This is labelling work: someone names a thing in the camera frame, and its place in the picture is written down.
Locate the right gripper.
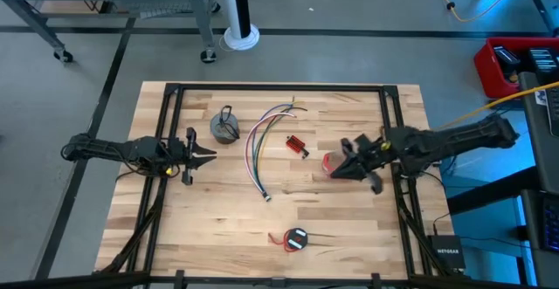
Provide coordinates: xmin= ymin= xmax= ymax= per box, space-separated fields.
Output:
xmin=330 ymin=134 xmax=392 ymax=196

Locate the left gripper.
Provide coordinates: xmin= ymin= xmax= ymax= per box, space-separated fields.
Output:
xmin=163 ymin=126 xmax=218 ymax=187

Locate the red tape dispenser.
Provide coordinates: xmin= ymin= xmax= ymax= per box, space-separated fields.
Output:
xmin=321 ymin=150 xmax=350 ymax=177

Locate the red wire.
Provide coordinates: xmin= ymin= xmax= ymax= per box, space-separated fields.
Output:
xmin=267 ymin=230 xmax=302 ymax=253

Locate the red finned heat sink module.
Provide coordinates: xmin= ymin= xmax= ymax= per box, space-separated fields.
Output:
xmin=286 ymin=134 xmax=311 ymax=160

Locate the black rig beam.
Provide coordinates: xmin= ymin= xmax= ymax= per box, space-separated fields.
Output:
xmin=0 ymin=271 xmax=559 ymax=289

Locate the white and black column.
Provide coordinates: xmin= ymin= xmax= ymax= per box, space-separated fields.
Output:
xmin=220 ymin=0 xmax=261 ymax=52

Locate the red plastic bin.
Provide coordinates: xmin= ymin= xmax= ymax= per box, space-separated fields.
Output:
xmin=473 ymin=37 xmax=559 ymax=100

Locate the black desk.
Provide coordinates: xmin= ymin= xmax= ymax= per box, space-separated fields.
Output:
xmin=445 ymin=71 xmax=559 ymax=289

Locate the black labelled device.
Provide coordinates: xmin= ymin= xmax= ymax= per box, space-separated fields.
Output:
xmin=526 ymin=47 xmax=559 ymax=74
xmin=493 ymin=45 xmax=521 ymax=74

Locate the black keyboard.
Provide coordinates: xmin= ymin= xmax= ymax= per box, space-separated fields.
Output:
xmin=542 ymin=199 xmax=559 ymax=251

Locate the multicoloured wire harness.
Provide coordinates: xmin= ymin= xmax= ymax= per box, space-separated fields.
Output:
xmin=243 ymin=96 xmax=309 ymax=203

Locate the black table frame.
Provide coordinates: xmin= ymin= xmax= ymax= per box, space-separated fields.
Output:
xmin=93 ymin=82 xmax=445 ymax=281

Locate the black Netgear switch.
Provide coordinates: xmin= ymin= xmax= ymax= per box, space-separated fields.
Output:
xmin=430 ymin=234 xmax=466 ymax=271

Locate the taut yellow cord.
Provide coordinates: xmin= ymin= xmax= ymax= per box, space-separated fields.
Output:
xmin=436 ymin=80 xmax=559 ymax=131

